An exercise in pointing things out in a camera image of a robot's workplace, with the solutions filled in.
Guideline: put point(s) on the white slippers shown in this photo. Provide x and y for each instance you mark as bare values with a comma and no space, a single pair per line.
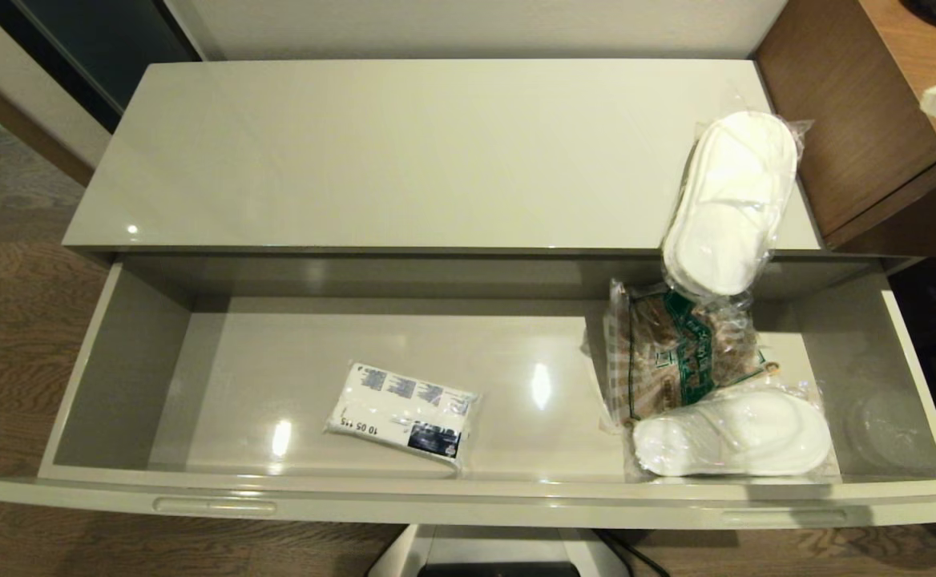
732,437
732,200

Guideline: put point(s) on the white tissue pack blue print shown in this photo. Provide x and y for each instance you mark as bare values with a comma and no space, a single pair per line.
400,409

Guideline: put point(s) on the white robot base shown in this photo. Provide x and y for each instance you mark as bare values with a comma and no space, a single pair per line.
500,545

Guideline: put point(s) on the open grey drawer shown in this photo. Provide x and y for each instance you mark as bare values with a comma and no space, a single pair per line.
115,385

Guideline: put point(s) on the brown wooden desk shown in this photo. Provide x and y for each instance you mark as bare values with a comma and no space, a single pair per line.
861,104

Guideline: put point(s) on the green brown snack bag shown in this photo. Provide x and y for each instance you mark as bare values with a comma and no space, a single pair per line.
676,361

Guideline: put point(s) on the white slippers in flat bag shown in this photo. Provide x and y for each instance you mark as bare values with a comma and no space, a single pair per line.
732,437

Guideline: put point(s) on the glossy grey cabinet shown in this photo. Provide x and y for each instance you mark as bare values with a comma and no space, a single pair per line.
396,160

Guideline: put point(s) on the dark glass door panel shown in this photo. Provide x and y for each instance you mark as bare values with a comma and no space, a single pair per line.
99,48

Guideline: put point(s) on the brown wooden baseboard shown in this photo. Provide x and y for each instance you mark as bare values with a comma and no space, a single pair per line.
27,120

